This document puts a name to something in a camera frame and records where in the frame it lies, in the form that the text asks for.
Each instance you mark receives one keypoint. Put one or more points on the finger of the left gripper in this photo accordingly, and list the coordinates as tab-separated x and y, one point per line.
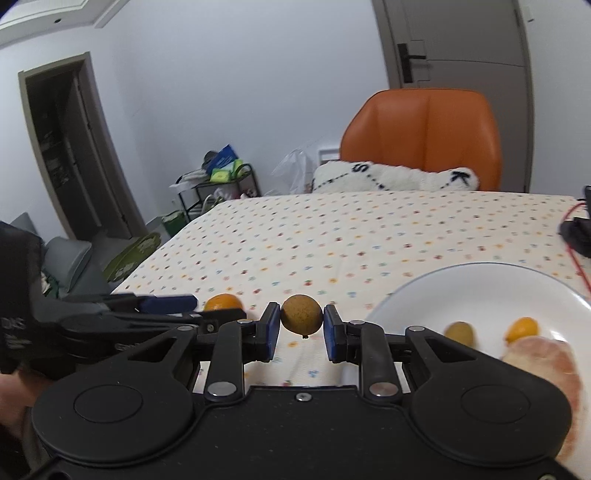
146	304
204	321

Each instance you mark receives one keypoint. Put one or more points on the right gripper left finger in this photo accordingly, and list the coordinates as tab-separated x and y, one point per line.
228	350

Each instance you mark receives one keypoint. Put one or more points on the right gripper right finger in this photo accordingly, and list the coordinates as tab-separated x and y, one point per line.
376	353

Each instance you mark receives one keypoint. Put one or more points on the large orange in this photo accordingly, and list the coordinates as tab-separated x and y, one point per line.
223	301

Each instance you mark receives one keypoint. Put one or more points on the brown kiwi fruit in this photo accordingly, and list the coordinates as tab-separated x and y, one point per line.
301	315

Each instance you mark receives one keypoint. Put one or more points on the small orange kumquat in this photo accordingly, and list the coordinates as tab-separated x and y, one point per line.
522	328

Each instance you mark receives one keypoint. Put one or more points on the pomelo segment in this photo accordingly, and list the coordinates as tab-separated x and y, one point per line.
554	361

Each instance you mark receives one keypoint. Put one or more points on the person left hand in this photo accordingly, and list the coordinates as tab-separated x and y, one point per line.
19	391

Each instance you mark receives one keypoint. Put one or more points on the grey sofa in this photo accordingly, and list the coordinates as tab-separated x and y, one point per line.
34	271

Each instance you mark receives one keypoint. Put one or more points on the green bag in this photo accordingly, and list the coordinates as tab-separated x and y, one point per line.
174	222

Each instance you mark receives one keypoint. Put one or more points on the dotted tablecloth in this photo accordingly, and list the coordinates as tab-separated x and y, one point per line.
352	250

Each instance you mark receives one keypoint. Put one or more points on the black metal shelf rack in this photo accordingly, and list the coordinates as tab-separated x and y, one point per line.
198	193

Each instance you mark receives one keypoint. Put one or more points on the white ceramic plate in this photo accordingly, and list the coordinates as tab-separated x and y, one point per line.
491	297

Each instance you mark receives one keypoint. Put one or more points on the white fluffy cushion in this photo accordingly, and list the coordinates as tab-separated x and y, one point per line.
344	177

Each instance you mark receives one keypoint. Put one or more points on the clear plastic bag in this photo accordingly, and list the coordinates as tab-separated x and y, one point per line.
295	173

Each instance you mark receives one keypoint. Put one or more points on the dark doorway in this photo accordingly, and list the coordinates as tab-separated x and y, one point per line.
75	153

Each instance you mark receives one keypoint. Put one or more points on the orange leather chair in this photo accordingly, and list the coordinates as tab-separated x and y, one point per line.
428	129

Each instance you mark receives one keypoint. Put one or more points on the black phone stand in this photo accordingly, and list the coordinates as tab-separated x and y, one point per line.
576	231

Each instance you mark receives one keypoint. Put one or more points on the grey door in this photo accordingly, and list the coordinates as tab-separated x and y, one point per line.
474	45

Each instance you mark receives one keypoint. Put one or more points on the black door handle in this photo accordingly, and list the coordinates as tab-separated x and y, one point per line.
406	59

